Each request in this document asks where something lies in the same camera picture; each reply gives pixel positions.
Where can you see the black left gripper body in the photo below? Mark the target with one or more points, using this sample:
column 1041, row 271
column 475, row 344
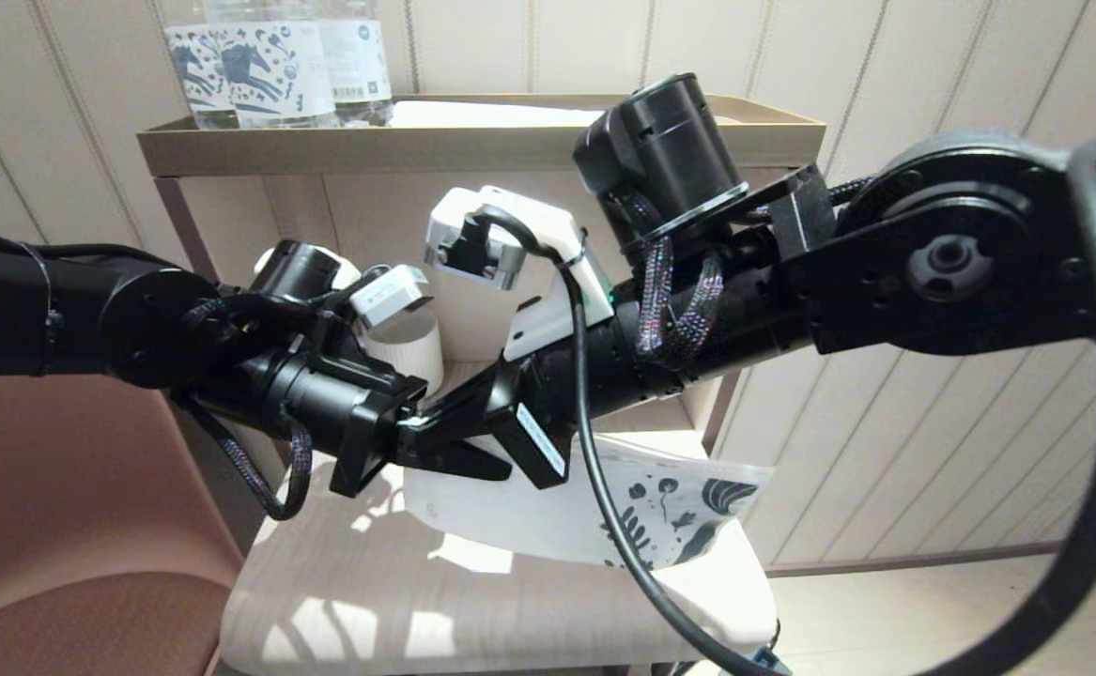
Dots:
column 369, row 441

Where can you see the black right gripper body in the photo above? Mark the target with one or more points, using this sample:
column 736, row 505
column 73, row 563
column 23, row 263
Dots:
column 529, row 432

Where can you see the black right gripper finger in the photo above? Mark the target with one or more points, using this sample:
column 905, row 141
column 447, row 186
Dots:
column 482, row 427
column 477, row 394

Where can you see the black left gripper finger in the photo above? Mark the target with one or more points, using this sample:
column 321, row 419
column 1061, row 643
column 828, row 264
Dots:
column 454, row 465

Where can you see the white floral zip pouch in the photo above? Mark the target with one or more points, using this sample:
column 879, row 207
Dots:
column 529, row 516

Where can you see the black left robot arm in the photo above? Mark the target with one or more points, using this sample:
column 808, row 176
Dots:
column 40, row 314

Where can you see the white ribbed ceramic mug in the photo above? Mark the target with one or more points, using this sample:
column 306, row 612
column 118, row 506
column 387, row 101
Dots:
column 411, row 352

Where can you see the light wood shelf table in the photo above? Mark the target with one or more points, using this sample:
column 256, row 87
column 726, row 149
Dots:
column 369, row 601

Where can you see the flat white plastic packet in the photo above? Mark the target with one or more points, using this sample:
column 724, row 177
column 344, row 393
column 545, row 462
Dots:
column 482, row 115

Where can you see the bronze metal tray top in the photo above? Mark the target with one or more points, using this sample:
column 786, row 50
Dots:
column 322, row 148

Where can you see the reddish brown chair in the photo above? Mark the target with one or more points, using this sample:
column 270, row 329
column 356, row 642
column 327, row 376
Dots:
column 59, row 526

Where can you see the blue black base device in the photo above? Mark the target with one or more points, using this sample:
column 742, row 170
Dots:
column 764, row 662

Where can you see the clear bottle barcode label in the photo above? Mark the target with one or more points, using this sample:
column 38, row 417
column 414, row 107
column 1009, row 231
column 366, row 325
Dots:
column 355, row 70

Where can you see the clear bottle horse print label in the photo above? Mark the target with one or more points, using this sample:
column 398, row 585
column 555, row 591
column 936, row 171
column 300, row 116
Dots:
column 192, row 80
column 270, row 80

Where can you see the white right camera bracket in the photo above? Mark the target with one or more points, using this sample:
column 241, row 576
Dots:
column 552, row 319

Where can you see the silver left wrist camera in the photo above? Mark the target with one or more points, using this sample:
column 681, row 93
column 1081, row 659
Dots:
column 393, row 296

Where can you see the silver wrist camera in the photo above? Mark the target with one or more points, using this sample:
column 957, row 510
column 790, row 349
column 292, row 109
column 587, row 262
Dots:
column 468, row 239
column 393, row 296

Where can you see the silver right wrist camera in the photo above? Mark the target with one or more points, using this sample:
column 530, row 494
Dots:
column 468, row 239

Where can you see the brown wall baseboard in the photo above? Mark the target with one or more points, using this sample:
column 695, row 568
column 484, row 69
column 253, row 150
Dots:
column 886, row 561

